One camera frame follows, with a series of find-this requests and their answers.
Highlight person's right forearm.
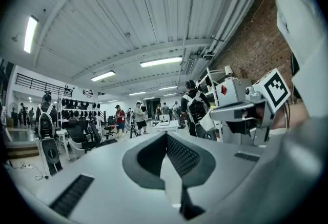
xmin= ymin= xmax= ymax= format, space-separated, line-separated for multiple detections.
xmin=278 ymin=101 xmax=310 ymax=130

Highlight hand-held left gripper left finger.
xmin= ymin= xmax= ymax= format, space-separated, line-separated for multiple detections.
xmin=121 ymin=131 xmax=168 ymax=191

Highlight black standing fan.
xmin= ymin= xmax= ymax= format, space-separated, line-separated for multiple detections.
xmin=9 ymin=101 xmax=20 ymax=126

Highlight white shelf unit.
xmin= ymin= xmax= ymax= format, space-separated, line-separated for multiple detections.
xmin=198 ymin=67 xmax=221 ymax=108

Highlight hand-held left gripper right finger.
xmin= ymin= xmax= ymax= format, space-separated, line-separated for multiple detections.
xmin=166 ymin=131 xmax=216 ymax=220

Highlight white square table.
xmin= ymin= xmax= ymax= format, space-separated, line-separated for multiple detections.
xmin=153 ymin=119 xmax=180 ymax=133

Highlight wooden step platform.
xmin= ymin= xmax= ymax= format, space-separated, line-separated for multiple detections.
xmin=5 ymin=140 xmax=39 ymax=160

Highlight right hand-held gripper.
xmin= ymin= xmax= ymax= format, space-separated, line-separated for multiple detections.
xmin=209 ymin=68 xmax=292 ymax=146

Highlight black metal railing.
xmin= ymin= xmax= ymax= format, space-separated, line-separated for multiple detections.
xmin=15 ymin=73 xmax=74 ymax=97

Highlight black white backpack rig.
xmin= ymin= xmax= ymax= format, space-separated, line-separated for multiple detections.
xmin=38 ymin=105 xmax=61 ymax=165

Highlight white shell chair black legs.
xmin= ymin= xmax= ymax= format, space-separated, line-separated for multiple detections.
xmin=67 ymin=138 xmax=91 ymax=160

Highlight white power strip with cable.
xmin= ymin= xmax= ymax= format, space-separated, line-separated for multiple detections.
xmin=19 ymin=161 xmax=50 ymax=181

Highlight white box red mark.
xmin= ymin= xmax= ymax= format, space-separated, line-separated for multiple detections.
xmin=215 ymin=78 xmax=253 ymax=107

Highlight rows of black bags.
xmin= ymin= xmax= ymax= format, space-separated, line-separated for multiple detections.
xmin=60 ymin=97 xmax=101 ymax=129

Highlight person in white shirt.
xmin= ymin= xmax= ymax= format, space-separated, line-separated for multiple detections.
xmin=263 ymin=0 xmax=328 ymax=121

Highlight white metal rack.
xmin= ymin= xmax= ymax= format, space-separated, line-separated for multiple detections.
xmin=57 ymin=94 xmax=104 ymax=141

